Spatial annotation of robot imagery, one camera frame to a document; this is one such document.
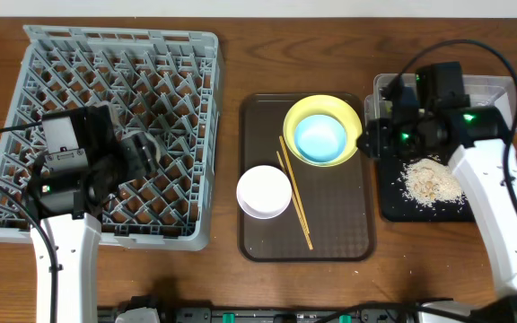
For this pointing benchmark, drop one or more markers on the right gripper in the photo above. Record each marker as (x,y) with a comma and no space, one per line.
(372,140)

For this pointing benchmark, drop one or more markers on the light blue small plate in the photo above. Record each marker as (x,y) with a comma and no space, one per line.
(320,138)

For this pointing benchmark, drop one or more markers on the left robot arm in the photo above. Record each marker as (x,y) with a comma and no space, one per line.
(71,182)

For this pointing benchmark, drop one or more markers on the food scraps on plate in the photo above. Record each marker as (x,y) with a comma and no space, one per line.
(427,182)

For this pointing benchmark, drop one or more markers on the yellow round plate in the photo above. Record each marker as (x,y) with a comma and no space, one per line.
(328,105)

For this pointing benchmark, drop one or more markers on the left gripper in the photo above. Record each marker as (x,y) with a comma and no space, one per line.
(134,155)

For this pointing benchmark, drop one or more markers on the clear plastic bin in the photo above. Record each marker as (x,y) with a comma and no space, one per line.
(483,90)

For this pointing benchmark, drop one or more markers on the black rectangular tray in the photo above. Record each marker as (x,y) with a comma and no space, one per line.
(397,205)

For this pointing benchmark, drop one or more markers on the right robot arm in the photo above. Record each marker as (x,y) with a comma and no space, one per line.
(482,159)

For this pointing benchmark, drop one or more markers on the wooden chopstick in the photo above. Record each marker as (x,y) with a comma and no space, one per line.
(295,187)
(295,202)

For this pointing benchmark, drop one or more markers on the grey plastic dish rack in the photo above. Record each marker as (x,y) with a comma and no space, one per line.
(166,83)

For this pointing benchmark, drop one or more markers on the white pink bowl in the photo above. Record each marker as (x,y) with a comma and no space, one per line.
(263,192)

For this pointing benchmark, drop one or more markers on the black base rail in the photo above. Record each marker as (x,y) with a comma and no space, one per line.
(206,312)

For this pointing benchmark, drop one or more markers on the small white cup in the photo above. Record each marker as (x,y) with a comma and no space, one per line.
(147,148)

